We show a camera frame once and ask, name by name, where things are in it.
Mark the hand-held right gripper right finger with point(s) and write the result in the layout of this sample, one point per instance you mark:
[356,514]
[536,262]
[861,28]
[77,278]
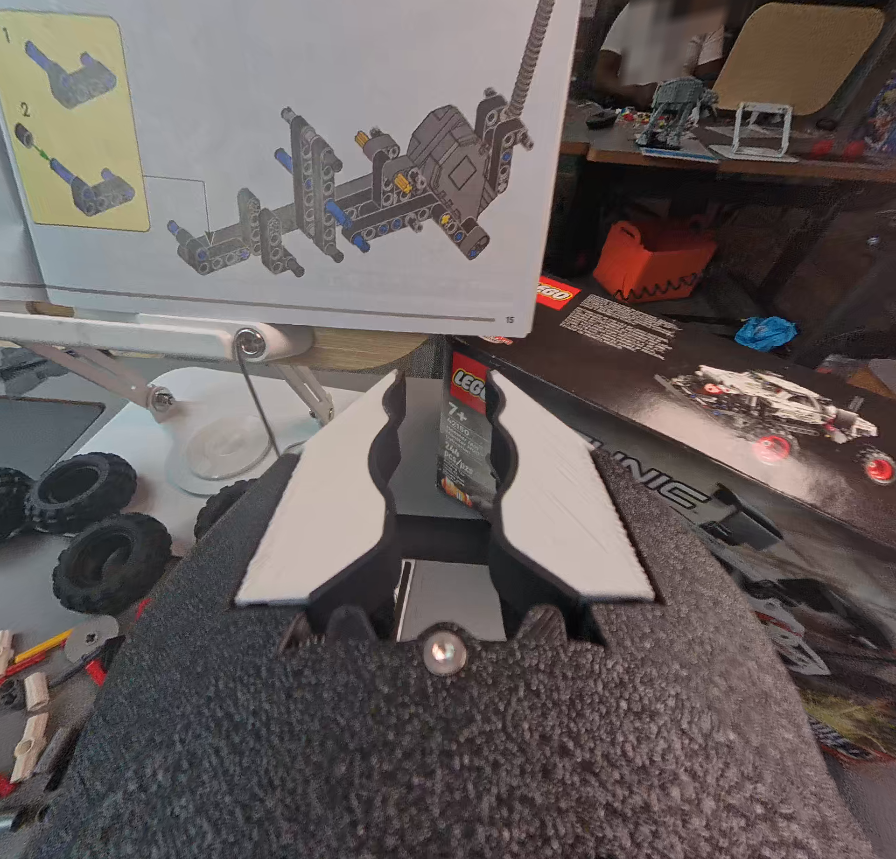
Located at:
[574,516]

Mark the pile of red white pieces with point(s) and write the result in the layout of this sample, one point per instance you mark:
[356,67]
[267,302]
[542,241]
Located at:
[33,691]

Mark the yellow technic axle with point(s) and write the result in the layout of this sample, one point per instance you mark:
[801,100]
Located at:
[42,647]

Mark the grey walker model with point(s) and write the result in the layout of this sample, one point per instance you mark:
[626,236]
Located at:
[672,103]

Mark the black toy set box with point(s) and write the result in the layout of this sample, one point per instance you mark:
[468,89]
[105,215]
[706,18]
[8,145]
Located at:
[630,411]

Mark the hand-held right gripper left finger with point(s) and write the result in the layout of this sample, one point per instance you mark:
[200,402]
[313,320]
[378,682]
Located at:
[308,523]

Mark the tan rounded board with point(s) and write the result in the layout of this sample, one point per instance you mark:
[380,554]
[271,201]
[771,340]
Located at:
[798,54]

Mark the brown wooden table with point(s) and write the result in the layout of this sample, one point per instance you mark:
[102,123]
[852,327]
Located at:
[805,168]

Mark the orange fabric basket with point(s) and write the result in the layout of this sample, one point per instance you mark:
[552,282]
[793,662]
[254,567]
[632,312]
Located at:
[651,257]

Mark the wooden book stand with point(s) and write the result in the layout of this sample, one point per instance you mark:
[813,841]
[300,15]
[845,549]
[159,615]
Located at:
[175,337]

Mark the blue plastic bag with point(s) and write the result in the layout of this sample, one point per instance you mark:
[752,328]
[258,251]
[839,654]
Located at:
[766,334]

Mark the instruction booklet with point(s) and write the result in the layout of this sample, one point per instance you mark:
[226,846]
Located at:
[350,68]

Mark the dark grey flat panel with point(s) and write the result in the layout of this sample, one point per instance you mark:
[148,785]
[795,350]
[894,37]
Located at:
[42,428]

